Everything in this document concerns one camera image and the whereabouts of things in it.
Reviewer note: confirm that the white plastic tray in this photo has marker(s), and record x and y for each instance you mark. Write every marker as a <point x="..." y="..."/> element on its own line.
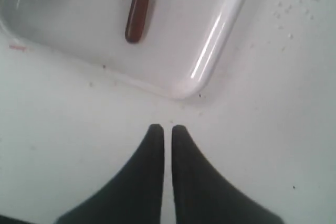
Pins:
<point x="176" y="56"/>

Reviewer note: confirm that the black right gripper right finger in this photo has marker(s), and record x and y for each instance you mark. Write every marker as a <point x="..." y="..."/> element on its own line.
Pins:
<point x="202" y="194"/>

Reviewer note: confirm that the brown wooden spoon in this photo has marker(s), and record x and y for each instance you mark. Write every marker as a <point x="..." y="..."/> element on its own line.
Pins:
<point x="136" y="21"/>

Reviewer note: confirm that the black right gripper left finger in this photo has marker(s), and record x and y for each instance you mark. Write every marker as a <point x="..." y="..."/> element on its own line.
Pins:
<point x="134" y="194"/>

